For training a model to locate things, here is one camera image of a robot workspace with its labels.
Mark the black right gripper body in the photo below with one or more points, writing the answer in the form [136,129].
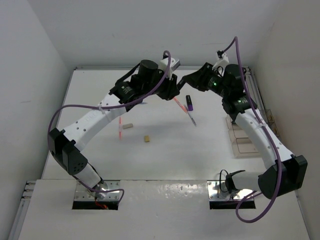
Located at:
[209,80]

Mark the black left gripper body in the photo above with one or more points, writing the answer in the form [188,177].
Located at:
[163,92]

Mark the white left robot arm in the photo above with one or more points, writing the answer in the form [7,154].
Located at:
[145,79]

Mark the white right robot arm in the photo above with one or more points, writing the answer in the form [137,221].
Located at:
[285,171]

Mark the orange double-ended pen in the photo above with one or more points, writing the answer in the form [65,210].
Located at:
[180,105]

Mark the purple black highlighter marker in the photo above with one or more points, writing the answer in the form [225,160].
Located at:
[189,103]

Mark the purple double-ended pen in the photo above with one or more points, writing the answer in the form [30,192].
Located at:
[190,116]

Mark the tan eraser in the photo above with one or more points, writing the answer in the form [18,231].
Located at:
[146,138]

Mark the grey white eraser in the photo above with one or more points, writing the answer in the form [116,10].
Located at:
[127,126]

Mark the pink double-ended pen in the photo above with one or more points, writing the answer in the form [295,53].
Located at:
[120,128]

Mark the clear plastic organizer tray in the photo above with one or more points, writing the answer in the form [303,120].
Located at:
[242,146]

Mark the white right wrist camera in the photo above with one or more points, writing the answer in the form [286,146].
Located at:
[222,61]

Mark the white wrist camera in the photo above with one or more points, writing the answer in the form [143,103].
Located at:
[222,61]
[174,64]

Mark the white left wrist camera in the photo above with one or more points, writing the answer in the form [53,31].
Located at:
[174,64]

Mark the aluminium frame rail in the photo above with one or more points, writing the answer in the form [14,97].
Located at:
[84,68]

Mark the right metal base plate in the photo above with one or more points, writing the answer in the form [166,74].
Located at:
[217,191]

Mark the metal base plate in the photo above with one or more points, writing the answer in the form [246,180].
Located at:
[110,192]
[217,191]

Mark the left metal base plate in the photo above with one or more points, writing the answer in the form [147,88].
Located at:
[110,192]

